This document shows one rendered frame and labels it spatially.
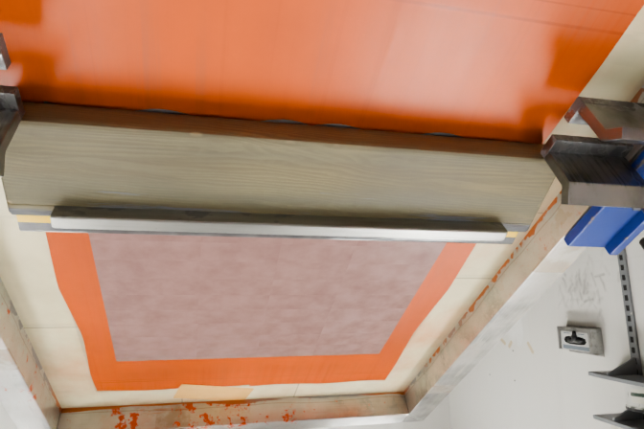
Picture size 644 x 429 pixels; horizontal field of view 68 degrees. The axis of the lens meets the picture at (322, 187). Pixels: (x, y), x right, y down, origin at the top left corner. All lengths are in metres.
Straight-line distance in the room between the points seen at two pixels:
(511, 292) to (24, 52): 0.49
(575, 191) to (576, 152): 0.04
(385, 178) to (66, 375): 0.50
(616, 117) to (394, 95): 0.15
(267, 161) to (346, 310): 0.29
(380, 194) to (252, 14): 0.16
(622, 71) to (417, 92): 0.16
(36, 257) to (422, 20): 0.38
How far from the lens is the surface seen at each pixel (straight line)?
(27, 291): 0.56
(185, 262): 0.49
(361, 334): 0.65
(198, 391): 0.76
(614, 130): 0.37
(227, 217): 0.36
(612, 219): 0.49
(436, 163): 0.37
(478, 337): 0.64
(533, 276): 0.55
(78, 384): 0.74
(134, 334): 0.61
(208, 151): 0.34
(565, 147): 0.42
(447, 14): 0.34
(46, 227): 0.41
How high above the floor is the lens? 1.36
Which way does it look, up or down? 13 degrees down
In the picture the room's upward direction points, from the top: 180 degrees counter-clockwise
